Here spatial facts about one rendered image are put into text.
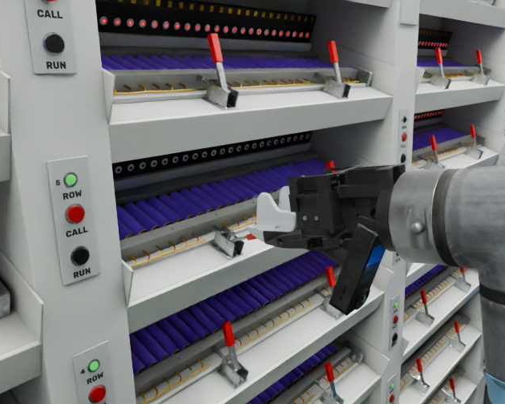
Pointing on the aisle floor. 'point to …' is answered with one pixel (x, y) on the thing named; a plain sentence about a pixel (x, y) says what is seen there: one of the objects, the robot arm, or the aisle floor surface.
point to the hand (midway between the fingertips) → (260, 231)
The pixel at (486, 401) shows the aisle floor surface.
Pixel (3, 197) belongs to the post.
